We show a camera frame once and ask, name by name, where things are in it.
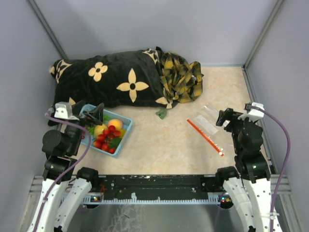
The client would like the red cherry tomato bunch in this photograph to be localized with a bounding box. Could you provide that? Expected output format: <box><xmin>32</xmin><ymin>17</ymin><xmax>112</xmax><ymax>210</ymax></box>
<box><xmin>93</xmin><ymin>126</ymin><xmax>122</xmax><ymax>154</ymax></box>

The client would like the orange peach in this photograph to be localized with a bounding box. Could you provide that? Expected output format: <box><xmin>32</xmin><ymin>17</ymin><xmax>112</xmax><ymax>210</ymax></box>
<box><xmin>108</xmin><ymin>119</ymin><xmax>123</xmax><ymax>131</ymax></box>

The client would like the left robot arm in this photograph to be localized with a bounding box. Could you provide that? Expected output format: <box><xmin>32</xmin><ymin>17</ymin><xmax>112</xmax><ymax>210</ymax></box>
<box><xmin>28</xmin><ymin>101</ymin><xmax>104</xmax><ymax>232</ymax></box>

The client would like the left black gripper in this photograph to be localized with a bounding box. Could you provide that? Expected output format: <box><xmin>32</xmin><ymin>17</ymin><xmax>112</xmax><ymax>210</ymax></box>
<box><xmin>65</xmin><ymin>101</ymin><xmax>104</xmax><ymax>154</ymax></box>

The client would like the light blue plastic basket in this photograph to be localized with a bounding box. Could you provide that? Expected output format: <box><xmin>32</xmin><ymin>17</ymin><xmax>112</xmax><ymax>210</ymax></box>
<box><xmin>89</xmin><ymin>109</ymin><xmax>133</xmax><ymax>158</ymax></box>

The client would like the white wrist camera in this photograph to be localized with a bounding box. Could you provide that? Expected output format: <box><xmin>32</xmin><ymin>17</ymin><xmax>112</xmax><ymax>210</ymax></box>
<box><xmin>54</xmin><ymin>101</ymin><xmax>79</xmax><ymax>120</ymax></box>
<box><xmin>238</xmin><ymin>102</ymin><xmax>264</xmax><ymax>122</ymax></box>

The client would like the yellow lemon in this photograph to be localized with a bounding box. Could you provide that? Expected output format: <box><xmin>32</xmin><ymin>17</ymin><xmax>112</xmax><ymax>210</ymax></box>
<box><xmin>93</xmin><ymin>124</ymin><xmax>108</xmax><ymax>139</ymax></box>

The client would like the yellow pepper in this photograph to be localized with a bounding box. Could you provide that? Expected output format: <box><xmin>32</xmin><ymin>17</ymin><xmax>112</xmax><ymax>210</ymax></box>
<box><xmin>120</xmin><ymin>129</ymin><xmax>126</xmax><ymax>138</ymax></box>

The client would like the clear zip bag orange zipper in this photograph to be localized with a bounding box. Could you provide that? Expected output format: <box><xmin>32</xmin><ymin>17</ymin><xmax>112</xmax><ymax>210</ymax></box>
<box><xmin>187</xmin><ymin>103</ymin><xmax>234</xmax><ymax>157</ymax></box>

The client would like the yellow plaid shirt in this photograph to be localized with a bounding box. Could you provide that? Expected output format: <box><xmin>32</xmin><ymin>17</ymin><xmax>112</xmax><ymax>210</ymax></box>
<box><xmin>160</xmin><ymin>52</ymin><xmax>203</xmax><ymax>103</ymax></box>

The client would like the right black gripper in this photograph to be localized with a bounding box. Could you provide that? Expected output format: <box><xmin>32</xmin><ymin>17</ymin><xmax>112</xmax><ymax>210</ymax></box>
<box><xmin>216</xmin><ymin>107</ymin><xmax>256</xmax><ymax>154</ymax></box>

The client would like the green lettuce leaf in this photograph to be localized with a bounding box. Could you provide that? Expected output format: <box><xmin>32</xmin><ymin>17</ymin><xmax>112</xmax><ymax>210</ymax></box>
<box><xmin>87</xmin><ymin>116</ymin><xmax>111</xmax><ymax>135</ymax></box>

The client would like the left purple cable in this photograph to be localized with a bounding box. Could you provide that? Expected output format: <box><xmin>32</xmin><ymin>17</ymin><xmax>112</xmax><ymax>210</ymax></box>
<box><xmin>31</xmin><ymin>108</ymin><xmax>92</xmax><ymax>232</ymax></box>

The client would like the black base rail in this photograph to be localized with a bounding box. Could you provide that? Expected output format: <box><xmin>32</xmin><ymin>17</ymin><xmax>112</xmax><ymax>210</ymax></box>
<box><xmin>90</xmin><ymin>174</ymin><xmax>224</xmax><ymax>201</ymax></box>

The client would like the black floral pillow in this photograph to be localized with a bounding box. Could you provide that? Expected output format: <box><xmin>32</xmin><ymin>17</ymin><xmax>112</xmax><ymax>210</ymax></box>
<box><xmin>47</xmin><ymin>46</ymin><xmax>178</xmax><ymax>127</ymax></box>

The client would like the small green fabric leaf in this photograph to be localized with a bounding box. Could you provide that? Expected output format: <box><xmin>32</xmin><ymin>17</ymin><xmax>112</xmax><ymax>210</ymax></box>
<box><xmin>155</xmin><ymin>108</ymin><xmax>167</xmax><ymax>120</ymax></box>

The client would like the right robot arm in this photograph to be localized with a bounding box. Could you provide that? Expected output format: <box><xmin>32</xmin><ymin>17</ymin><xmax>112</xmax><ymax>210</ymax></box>
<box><xmin>215</xmin><ymin>106</ymin><xmax>282</xmax><ymax>232</ymax></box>

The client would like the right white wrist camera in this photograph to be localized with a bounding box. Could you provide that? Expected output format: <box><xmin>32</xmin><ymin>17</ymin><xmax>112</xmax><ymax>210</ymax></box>
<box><xmin>238</xmin><ymin>102</ymin><xmax>264</xmax><ymax>122</ymax></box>

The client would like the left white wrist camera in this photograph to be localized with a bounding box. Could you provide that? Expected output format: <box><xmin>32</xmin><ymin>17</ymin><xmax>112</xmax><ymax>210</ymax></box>
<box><xmin>54</xmin><ymin>101</ymin><xmax>79</xmax><ymax>120</ymax></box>

